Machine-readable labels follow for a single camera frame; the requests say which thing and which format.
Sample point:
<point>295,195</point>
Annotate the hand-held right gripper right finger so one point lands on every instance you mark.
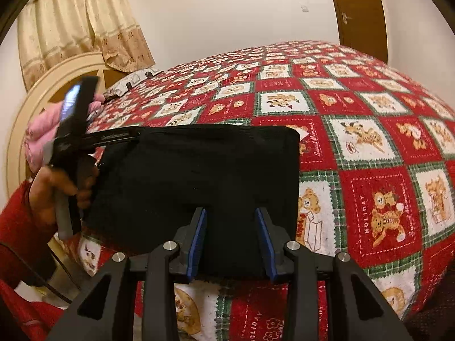
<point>266,245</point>

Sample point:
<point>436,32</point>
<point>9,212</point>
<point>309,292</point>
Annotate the cream floral curtain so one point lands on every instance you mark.
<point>71,17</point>

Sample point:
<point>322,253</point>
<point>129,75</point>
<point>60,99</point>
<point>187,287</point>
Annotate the red bear printed quilt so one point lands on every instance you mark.
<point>355,131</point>

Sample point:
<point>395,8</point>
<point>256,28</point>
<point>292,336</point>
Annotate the brown wooden door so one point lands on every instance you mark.
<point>362,7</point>

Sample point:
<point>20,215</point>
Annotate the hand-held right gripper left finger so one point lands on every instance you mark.
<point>197,241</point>

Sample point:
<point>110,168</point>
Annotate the cream wooden headboard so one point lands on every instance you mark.
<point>35,96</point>

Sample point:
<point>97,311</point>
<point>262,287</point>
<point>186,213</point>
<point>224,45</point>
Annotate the black pants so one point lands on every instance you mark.
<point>213,170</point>

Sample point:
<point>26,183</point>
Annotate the dark cloth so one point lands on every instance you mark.
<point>433,319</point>

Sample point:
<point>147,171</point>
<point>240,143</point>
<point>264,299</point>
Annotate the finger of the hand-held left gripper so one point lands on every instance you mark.
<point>113,136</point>

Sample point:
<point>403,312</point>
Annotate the red garment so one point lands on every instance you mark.
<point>28,312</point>

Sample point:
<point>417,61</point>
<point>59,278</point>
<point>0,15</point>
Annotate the grey patterned pillow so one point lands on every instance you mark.
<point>131,80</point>

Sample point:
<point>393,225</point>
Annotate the person's left hand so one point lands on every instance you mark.
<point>42,195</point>

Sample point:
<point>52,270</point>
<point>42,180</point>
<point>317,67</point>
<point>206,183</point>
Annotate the folded pink blanket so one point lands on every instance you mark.
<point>39,128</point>

